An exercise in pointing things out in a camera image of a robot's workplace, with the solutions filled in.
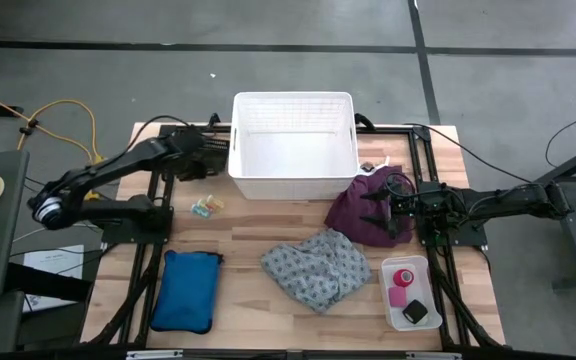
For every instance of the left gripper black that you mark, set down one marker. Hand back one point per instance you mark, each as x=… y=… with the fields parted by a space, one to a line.
x=195 y=162

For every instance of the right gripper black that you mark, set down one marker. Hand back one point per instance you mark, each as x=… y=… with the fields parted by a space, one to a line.
x=407 y=207

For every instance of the purple cloth garment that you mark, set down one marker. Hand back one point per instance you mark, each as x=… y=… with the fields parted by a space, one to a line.
x=353 y=215

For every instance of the red bandage roll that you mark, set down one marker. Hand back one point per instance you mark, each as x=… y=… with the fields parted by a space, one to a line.
x=397 y=280

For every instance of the grey patterned hospital gown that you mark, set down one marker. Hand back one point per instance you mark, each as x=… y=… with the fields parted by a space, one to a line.
x=318 y=272

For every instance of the pink bandage roll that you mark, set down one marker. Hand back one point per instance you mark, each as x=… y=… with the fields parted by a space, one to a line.
x=397 y=297

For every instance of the black bandage roll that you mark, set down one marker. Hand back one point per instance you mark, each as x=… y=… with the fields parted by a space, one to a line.
x=415 y=311

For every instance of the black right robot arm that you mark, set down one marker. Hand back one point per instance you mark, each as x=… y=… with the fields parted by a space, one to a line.
x=508 y=200

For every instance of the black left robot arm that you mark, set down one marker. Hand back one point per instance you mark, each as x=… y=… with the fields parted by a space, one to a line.
x=118 y=162

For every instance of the clear plastic bin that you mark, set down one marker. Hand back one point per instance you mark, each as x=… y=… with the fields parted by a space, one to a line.
x=425 y=280

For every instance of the white plastic woven basket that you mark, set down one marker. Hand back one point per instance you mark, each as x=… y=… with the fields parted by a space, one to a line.
x=293 y=150

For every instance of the small black mesh tray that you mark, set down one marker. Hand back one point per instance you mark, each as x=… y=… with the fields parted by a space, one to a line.
x=218 y=147

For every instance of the yellow clamp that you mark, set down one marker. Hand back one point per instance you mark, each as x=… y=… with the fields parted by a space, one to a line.
x=91 y=195

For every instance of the blue zipper pouch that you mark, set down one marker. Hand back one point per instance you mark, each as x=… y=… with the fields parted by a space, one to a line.
x=185 y=292

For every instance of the white paper sheet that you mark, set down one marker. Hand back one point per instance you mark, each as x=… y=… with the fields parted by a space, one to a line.
x=53 y=260

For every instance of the black metal side table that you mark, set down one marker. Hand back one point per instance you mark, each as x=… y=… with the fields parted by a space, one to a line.
x=575 y=250

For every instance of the black frame clamp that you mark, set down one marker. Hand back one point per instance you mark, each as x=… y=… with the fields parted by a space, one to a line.
x=364 y=121
x=213 y=121

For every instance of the black metal table frame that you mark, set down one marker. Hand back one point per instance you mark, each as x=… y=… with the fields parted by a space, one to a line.
x=420 y=133

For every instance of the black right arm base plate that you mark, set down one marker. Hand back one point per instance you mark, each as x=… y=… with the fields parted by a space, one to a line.
x=463 y=239

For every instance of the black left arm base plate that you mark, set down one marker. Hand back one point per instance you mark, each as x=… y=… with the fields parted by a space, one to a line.
x=133 y=235

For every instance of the silver metal bracket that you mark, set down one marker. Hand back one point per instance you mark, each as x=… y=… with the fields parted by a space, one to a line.
x=433 y=355
x=154 y=354

